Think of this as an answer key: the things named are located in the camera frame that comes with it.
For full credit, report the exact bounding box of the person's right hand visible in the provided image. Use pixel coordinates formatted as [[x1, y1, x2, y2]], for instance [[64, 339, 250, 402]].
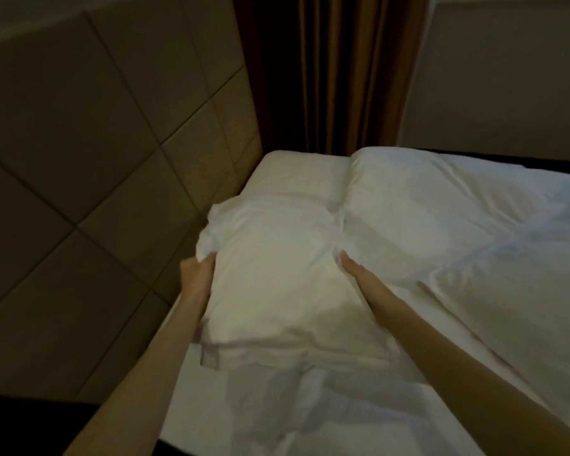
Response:
[[338, 250, 391, 305]]

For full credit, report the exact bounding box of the person's right forearm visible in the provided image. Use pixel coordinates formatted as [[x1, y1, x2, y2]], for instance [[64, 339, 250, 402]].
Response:
[[370, 286, 570, 456]]

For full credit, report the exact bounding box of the white pillow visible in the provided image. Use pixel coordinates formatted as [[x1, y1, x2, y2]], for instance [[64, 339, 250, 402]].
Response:
[[196, 192, 399, 372]]

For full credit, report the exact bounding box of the beige padded headboard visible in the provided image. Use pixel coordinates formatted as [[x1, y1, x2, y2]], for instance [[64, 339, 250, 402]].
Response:
[[0, 0, 265, 404]]

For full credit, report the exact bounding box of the brown curtain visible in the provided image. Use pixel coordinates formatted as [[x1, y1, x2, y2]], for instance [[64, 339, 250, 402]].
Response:
[[233, 0, 432, 156]]

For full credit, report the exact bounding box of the person's left hand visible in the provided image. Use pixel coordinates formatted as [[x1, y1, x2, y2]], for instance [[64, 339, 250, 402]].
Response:
[[179, 252, 217, 308]]

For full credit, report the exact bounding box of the white duvet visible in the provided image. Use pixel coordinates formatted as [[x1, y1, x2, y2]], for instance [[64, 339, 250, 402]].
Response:
[[336, 147, 570, 425]]

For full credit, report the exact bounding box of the person's left forearm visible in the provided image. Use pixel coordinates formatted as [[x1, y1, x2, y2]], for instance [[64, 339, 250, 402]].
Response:
[[63, 296, 206, 456]]

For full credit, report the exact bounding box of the white bed sheet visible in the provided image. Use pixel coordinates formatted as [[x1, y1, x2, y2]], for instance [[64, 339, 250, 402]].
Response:
[[158, 150, 570, 456]]

